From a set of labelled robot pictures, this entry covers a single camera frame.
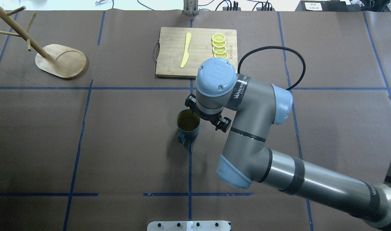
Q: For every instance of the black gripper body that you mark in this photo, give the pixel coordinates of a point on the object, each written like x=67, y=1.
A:
x=222, y=123

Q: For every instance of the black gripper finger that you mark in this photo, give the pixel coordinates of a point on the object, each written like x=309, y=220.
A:
x=190, y=102

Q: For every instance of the dark teal mug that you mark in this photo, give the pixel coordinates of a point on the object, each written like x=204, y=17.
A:
x=188, y=123

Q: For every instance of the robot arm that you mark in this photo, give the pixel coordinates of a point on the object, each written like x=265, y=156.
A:
x=246, y=109

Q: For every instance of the wooden cup storage rack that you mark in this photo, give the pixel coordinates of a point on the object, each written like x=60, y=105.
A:
x=59, y=60

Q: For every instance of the bamboo cutting board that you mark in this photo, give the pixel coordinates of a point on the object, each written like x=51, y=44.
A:
x=182, y=50

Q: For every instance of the lemon slice four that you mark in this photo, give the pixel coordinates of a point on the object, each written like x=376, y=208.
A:
x=221, y=55

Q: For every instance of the lemon slice three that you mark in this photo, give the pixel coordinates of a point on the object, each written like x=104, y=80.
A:
x=219, y=51

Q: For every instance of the lemon slice two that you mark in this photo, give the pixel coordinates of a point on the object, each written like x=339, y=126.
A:
x=219, y=44

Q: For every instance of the yellow plastic knife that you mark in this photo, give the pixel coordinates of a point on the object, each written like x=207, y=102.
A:
x=186, y=55

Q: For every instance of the lemon slice one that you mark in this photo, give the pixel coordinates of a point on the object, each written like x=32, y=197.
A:
x=218, y=37

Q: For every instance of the black box device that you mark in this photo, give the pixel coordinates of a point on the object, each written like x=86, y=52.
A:
x=321, y=6

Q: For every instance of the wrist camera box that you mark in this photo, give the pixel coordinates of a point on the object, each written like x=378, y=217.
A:
x=222, y=123

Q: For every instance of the aluminium frame post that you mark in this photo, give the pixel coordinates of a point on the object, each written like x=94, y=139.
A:
x=190, y=7

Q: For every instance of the white camera pole mount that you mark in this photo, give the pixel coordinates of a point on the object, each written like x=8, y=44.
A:
x=203, y=225

